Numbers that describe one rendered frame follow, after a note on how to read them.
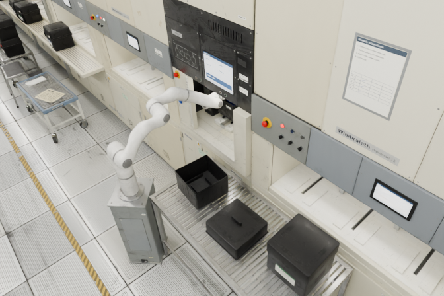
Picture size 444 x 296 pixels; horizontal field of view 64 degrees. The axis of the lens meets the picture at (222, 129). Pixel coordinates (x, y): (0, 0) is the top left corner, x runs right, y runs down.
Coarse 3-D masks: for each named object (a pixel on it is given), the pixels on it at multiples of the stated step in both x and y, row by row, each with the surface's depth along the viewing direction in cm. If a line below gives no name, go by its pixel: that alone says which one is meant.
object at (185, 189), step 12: (204, 156) 262; (180, 168) 253; (192, 168) 261; (204, 168) 269; (216, 168) 258; (180, 180) 248; (192, 180) 263; (204, 180) 264; (216, 180) 264; (192, 192) 236; (204, 192) 239; (216, 192) 247; (192, 204) 248; (204, 204) 245
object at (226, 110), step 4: (224, 100) 282; (224, 104) 285; (228, 104) 280; (220, 108) 294; (224, 108) 288; (228, 108) 283; (232, 108) 279; (220, 112) 298; (224, 112) 292; (228, 112) 287; (232, 112) 282; (224, 116) 299; (228, 116) 290; (232, 116) 285; (232, 120) 289
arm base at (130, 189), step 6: (120, 180) 246; (126, 180) 245; (132, 180) 248; (120, 186) 259; (126, 186) 248; (132, 186) 250; (138, 186) 258; (120, 192) 259; (126, 192) 252; (132, 192) 253; (138, 192) 258; (120, 198) 255; (126, 198) 254; (132, 198) 254
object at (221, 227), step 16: (224, 208) 232; (240, 208) 232; (208, 224) 223; (224, 224) 222; (240, 224) 220; (256, 224) 221; (224, 240) 214; (240, 240) 213; (256, 240) 222; (240, 256) 215
